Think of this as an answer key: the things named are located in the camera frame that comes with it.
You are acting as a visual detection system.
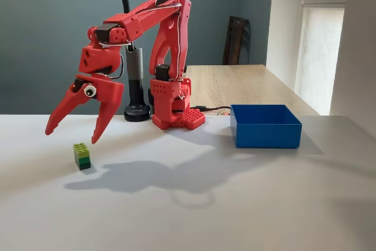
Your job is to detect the blue plastic bin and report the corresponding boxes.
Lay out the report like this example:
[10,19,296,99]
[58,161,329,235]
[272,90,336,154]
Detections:
[230,103,303,149]

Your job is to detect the black gooseneck stand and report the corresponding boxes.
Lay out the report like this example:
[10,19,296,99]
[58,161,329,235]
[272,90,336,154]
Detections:
[116,0,153,122]

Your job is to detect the grey sleeve on stand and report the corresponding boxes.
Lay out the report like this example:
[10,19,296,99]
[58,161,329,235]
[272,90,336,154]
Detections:
[125,47,144,81]

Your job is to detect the green lego brick stack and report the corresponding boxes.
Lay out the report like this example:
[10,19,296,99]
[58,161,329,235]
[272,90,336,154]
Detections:
[73,142,92,171]

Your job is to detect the dark wooden chair back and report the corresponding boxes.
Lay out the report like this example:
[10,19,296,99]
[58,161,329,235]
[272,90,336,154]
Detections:
[221,16,252,66]

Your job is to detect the white googly eye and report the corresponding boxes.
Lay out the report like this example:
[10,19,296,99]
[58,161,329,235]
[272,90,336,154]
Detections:
[83,85,98,99]

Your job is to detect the white window blind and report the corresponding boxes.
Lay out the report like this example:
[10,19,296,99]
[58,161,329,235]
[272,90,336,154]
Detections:
[293,0,347,116]

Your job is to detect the black power cable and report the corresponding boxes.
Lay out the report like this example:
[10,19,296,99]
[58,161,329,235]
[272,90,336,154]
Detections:
[189,105,233,114]

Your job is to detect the black table clamp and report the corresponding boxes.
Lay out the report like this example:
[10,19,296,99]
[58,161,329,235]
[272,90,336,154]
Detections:
[147,87,155,114]

